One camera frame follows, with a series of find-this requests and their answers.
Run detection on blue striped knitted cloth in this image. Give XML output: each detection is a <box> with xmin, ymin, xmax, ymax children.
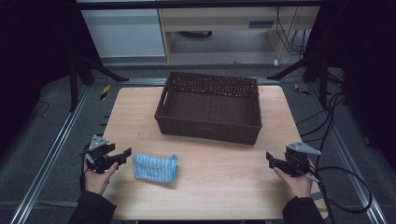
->
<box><xmin>133</xmin><ymin>152</ymin><xmax>178</xmax><ymax>184</ymax></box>

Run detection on looped black floor cable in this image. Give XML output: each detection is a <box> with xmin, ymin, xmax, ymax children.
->
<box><xmin>314</xmin><ymin>166</ymin><xmax>374</xmax><ymax>215</ymax></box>

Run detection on hanging black desk cables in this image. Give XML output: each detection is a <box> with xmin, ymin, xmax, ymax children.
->
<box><xmin>275</xmin><ymin>7</ymin><xmax>312</xmax><ymax>57</ymax></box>

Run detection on bundle of black floor cables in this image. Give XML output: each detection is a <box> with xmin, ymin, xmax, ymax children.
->
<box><xmin>295</xmin><ymin>91</ymin><xmax>348</xmax><ymax>171</ymax></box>

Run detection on dark curtain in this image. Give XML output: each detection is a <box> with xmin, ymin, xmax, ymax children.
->
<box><xmin>0</xmin><ymin>0</ymin><xmax>101</xmax><ymax>150</ymax></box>
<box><xmin>307</xmin><ymin>0</ymin><xmax>396</xmax><ymax>172</ymax></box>

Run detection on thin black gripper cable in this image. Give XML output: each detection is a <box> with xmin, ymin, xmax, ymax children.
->
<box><xmin>78</xmin><ymin>152</ymin><xmax>90</xmax><ymax>192</ymax></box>

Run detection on black metal stand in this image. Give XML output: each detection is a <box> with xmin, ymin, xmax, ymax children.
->
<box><xmin>68</xmin><ymin>52</ymin><xmax>130</xmax><ymax>113</ymax></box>
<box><xmin>266</xmin><ymin>46</ymin><xmax>331</xmax><ymax>110</ymax></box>

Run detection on thin black floor cable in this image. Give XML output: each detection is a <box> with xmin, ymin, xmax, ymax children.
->
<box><xmin>29</xmin><ymin>100</ymin><xmax>50</xmax><ymax>119</ymax></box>

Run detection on black gripper cable grey plug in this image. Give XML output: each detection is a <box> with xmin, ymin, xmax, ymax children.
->
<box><xmin>303</xmin><ymin>172</ymin><xmax>337</xmax><ymax>224</ymax></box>

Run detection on aluminium floor rail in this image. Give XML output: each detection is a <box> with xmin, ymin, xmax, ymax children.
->
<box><xmin>120</xmin><ymin>77</ymin><xmax>281</xmax><ymax>87</ymax></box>
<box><xmin>8</xmin><ymin>83</ymin><xmax>92</xmax><ymax>224</ymax></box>
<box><xmin>306</xmin><ymin>83</ymin><xmax>389</xmax><ymax>224</ymax></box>

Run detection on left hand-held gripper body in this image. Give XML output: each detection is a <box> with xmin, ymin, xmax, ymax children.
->
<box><xmin>81</xmin><ymin>133</ymin><xmax>116</xmax><ymax>175</ymax></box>

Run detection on light wooden desk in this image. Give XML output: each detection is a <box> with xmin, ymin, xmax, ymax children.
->
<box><xmin>158</xmin><ymin>7</ymin><xmax>321</xmax><ymax>62</ymax></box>

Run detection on person's right hand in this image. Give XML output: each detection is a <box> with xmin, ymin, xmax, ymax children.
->
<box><xmin>274</xmin><ymin>160</ymin><xmax>316</xmax><ymax>200</ymax></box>

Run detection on person's left hand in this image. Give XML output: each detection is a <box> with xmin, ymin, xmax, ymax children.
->
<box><xmin>83</xmin><ymin>160</ymin><xmax>120</xmax><ymax>196</ymax></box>

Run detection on brown woven basket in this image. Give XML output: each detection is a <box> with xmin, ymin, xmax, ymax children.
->
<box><xmin>154</xmin><ymin>70</ymin><xmax>262</xmax><ymax>146</ymax></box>

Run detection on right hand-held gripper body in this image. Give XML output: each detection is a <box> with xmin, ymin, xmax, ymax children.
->
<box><xmin>281</xmin><ymin>141</ymin><xmax>321</xmax><ymax>177</ymax></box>

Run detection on yellow black tape piece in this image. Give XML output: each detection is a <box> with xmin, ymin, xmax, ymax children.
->
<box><xmin>293</xmin><ymin>83</ymin><xmax>311</xmax><ymax>96</ymax></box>
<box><xmin>99</xmin><ymin>84</ymin><xmax>111</xmax><ymax>101</ymax></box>

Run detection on white cabinet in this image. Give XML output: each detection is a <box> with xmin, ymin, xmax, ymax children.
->
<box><xmin>79</xmin><ymin>8</ymin><xmax>166</xmax><ymax>59</ymax></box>

